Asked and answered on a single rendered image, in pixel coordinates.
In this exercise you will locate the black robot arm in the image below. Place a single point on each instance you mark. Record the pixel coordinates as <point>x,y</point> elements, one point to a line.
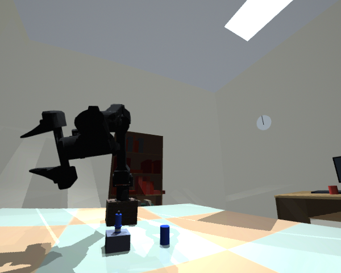
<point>95,127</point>

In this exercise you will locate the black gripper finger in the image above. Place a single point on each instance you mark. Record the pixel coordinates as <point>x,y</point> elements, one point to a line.
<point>38,130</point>
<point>48,172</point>

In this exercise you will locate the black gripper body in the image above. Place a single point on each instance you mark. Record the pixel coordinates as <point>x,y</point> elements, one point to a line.
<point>68,148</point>

